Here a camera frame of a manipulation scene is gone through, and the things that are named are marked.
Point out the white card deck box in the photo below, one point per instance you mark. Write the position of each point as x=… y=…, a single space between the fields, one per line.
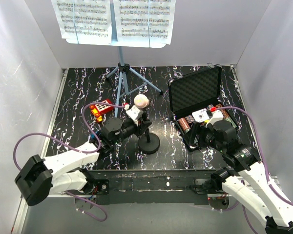
x=200 y=115

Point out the sheet music page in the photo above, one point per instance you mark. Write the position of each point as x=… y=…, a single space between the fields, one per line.
x=84 y=21
x=144 y=21

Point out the left sheet music page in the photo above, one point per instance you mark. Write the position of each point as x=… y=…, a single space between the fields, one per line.
x=84 y=21

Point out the red white chip row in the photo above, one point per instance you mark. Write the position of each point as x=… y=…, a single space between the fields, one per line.
x=184 y=125

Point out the pink toy microphone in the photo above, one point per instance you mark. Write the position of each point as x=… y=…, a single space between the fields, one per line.
x=141 y=101

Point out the left aluminium rail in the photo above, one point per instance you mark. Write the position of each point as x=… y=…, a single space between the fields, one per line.
x=54 y=113

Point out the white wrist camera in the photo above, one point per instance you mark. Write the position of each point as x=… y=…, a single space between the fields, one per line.
x=214 y=116
x=133 y=113

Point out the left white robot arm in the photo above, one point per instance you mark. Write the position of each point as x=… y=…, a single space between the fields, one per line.
x=40 y=177

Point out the blue music stand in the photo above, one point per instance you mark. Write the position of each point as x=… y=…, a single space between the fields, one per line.
x=124 y=68

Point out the brown chip row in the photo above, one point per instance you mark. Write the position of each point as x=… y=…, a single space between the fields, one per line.
x=223 y=111

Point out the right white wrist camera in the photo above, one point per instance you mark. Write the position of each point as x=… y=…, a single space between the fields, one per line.
x=214 y=116

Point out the black microphone stand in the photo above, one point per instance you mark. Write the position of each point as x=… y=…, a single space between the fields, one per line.
x=149 y=144

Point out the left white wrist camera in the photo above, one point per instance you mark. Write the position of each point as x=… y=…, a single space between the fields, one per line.
x=133 y=113

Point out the black poker chip case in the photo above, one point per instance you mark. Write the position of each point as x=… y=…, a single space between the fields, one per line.
x=196 y=91

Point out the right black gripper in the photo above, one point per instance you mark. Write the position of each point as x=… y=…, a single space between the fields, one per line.
x=197 y=129

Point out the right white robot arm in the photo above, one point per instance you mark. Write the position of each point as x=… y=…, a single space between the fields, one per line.
x=244 y=178

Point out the right sheet music page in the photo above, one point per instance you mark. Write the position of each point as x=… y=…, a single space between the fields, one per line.
x=144 y=21

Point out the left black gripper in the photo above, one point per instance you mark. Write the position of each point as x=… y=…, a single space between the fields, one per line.
x=137 y=128

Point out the blue white chip row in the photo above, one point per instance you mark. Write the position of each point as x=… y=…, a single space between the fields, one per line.
x=210 y=107

